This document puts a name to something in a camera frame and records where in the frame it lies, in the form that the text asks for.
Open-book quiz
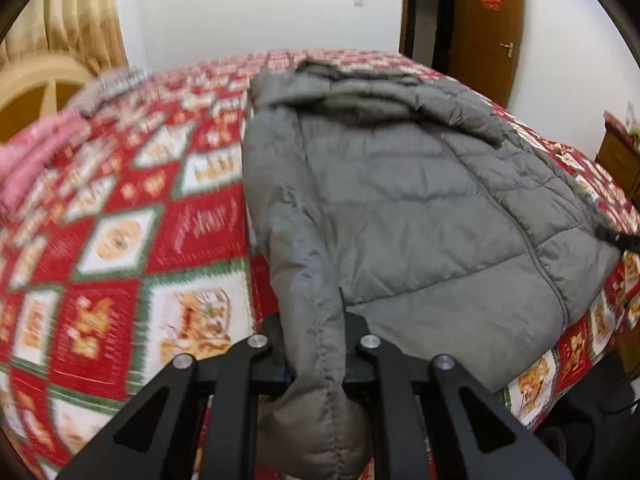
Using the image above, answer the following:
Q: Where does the dark wooden door frame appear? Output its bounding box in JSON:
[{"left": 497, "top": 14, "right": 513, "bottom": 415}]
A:
[{"left": 398, "top": 0, "right": 468, "bottom": 78}]

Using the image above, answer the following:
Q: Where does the cream wooden headboard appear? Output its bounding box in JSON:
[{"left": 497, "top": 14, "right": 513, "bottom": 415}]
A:
[{"left": 0, "top": 55, "right": 98, "bottom": 133}]

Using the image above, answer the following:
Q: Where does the red patterned box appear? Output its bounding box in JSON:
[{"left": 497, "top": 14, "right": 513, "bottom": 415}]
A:
[{"left": 602, "top": 109, "right": 640, "bottom": 142}]

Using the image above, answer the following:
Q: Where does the red printed bedsheet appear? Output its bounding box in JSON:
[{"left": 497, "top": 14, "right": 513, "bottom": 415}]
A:
[{"left": 0, "top": 47, "right": 640, "bottom": 480}]

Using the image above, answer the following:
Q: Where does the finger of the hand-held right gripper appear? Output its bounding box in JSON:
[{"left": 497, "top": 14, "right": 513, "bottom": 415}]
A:
[{"left": 594, "top": 226, "right": 640, "bottom": 254}]

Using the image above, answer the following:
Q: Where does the yellow patterned curtain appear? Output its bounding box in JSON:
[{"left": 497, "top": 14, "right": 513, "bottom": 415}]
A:
[{"left": 0, "top": 0, "right": 128, "bottom": 73}]

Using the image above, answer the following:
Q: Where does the brown wooden door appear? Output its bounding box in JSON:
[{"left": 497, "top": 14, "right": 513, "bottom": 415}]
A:
[{"left": 447, "top": 0, "right": 526, "bottom": 108}]

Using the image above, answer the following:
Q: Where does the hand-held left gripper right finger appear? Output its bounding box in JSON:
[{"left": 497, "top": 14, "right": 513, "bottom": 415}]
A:
[{"left": 342, "top": 311, "right": 576, "bottom": 480}]

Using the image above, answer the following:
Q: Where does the grey knitted cloth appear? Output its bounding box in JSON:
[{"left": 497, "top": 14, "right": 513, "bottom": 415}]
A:
[{"left": 75, "top": 66, "right": 148, "bottom": 117}]

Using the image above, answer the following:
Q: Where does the pink folded blanket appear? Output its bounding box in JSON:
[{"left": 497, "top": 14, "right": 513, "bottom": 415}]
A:
[{"left": 0, "top": 109, "right": 88, "bottom": 213}]

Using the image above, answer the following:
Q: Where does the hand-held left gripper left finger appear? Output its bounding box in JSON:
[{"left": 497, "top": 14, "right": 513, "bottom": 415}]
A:
[{"left": 59, "top": 312, "right": 293, "bottom": 480}]

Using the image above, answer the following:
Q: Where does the grey puffer jacket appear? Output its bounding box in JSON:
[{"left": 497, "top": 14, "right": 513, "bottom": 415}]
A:
[{"left": 241, "top": 57, "right": 623, "bottom": 480}]

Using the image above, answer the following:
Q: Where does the brown wooden cabinet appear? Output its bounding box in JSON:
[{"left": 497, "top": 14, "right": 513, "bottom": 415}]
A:
[{"left": 594, "top": 120, "right": 640, "bottom": 198}]

